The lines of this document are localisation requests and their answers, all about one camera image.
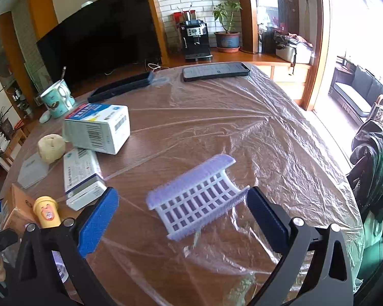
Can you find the dark cushioned sofa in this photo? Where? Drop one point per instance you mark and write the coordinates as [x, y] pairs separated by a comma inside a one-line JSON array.
[[354, 95]]

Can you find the dark carved wooden chair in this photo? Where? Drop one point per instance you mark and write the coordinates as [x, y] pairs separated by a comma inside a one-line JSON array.
[[381, 239]]

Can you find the small yellow cup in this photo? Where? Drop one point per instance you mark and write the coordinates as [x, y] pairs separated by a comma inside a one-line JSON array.
[[46, 212]]

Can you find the white blue printed packet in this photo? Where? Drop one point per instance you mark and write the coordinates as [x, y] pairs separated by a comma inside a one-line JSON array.
[[59, 267]]

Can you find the black smartphone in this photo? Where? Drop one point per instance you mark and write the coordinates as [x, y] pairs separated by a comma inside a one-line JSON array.
[[215, 70]]

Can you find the small leafy plant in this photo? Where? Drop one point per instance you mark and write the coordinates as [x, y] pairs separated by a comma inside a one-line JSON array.
[[1, 122]]

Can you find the potted green plant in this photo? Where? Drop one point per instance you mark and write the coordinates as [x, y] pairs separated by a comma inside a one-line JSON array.
[[227, 38]]

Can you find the black jacket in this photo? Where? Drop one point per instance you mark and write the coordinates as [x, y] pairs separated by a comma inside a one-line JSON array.
[[370, 162]]

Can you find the white storage box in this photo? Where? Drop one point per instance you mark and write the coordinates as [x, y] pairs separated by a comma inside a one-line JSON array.
[[295, 52]]

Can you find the black television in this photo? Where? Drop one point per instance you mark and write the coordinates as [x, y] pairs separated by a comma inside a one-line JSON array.
[[99, 35]]

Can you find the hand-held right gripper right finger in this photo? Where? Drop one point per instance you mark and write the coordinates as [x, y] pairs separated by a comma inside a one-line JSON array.
[[268, 220]]

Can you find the brown cardboard box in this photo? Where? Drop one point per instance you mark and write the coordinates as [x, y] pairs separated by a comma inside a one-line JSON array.
[[17, 208]]

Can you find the red utensil holder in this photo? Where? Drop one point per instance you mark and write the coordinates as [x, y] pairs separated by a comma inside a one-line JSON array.
[[182, 17]]

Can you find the long white box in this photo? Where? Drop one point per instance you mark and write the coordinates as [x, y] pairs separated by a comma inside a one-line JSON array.
[[81, 175]]

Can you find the metal spoon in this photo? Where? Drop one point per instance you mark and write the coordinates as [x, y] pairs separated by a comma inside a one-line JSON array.
[[63, 75]]

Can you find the wooden sideboard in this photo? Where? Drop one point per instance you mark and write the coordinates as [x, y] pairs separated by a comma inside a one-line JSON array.
[[281, 67]]

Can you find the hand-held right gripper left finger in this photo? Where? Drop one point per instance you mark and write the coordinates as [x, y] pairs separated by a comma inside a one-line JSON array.
[[97, 221]]

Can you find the white blue printed box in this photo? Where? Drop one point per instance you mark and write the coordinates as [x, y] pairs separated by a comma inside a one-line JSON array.
[[97, 129]]

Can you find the pale green small lid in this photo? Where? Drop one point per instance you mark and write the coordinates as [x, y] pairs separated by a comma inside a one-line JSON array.
[[44, 118]]

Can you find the phone in dark blue case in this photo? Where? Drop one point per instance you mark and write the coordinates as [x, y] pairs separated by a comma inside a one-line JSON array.
[[121, 86]]

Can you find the person's left hand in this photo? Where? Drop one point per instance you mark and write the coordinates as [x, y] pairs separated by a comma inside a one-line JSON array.
[[0, 269]]

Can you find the teal patterned mug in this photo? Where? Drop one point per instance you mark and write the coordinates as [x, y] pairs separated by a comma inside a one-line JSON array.
[[57, 100]]

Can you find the black coffee machine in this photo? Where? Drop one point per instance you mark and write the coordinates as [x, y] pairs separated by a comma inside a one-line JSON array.
[[195, 43]]

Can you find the beige round ball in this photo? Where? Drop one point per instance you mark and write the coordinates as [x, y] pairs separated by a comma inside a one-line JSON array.
[[51, 148]]

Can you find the purple white plastic basket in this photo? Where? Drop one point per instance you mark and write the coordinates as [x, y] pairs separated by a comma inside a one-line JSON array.
[[191, 197]]

